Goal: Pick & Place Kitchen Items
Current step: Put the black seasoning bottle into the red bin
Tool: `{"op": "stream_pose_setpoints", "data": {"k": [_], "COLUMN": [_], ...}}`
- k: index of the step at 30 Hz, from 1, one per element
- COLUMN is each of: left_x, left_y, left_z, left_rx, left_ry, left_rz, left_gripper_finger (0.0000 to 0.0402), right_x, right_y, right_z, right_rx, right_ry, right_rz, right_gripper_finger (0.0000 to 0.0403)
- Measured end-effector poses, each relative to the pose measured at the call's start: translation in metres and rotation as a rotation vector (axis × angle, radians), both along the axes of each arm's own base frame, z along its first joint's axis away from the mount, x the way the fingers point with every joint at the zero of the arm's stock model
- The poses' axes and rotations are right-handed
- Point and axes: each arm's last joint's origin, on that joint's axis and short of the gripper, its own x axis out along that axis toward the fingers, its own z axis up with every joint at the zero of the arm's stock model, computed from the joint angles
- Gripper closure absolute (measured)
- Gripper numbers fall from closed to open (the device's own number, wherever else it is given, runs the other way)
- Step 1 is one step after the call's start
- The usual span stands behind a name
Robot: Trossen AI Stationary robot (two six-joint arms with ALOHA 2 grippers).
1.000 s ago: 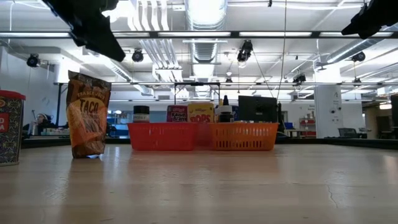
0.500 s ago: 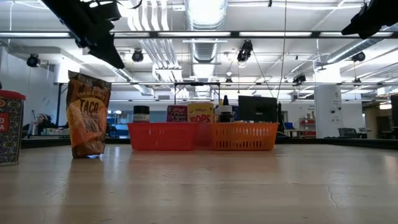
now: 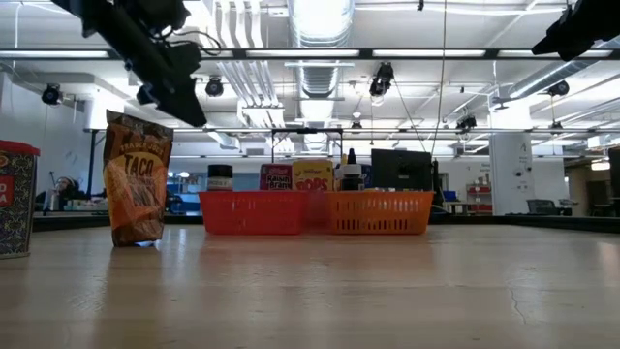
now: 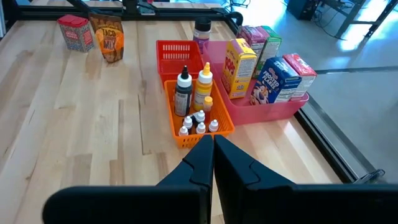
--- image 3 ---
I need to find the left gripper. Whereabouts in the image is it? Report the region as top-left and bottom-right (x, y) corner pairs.
(50, 0), (209, 129)

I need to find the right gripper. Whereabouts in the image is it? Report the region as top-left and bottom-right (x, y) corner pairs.
(531, 0), (620, 62)

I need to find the black-lidded spice jar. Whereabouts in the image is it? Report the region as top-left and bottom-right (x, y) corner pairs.
(206, 164), (234, 193)

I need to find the orange taco seasoning packet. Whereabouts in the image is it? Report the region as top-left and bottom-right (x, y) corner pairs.
(102, 109), (174, 248)

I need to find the purple Raisin Bran box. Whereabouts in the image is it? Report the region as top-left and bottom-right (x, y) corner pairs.
(259, 163), (294, 192)

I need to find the yellow Corn Pops box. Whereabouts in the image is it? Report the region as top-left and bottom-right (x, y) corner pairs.
(291, 159), (335, 192)

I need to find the large black white-capped bottle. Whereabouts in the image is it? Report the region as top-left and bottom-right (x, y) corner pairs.
(339, 147), (364, 192)

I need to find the red-lidded patterned can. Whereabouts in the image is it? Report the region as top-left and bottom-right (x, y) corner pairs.
(0, 139), (42, 259)

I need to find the black ceiling spotlight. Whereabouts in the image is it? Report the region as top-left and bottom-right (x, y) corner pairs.
(545, 79), (572, 98)
(454, 113), (479, 133)
(40, 82), (64, 107)
(204, 76), (226, 99)

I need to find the black overhead rig bar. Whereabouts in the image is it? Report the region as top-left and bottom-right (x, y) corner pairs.
(0, 47), (620, 62)

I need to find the white pillar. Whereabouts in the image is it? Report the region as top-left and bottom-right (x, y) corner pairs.
(487, 132), (535, 217)

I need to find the red mesh basket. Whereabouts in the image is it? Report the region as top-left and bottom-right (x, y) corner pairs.
(198, 189), (310, 237)

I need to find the person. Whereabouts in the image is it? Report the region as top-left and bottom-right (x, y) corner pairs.
(34, 174), (101, 212)

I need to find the black rectangular screen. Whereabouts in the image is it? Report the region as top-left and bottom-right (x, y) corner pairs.
(370, 148), (434, 193)

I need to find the orange mesh basket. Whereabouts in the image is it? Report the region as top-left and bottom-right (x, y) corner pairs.
(325, 190), (436, 237)

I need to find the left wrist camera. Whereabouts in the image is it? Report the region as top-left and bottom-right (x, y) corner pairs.
(167, 40), (203, 75)

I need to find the black background frame stand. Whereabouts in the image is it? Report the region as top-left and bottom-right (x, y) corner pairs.
(269, 127), (344, 164)

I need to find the silver ceiling duct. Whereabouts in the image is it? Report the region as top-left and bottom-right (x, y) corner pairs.
(288, 0), (357, 101)

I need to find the black table frame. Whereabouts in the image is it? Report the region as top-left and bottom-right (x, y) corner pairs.
(31, 211), (620, 233)

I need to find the black overhead camera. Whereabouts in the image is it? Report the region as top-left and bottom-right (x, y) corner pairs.
(368, 61), (395, 98)

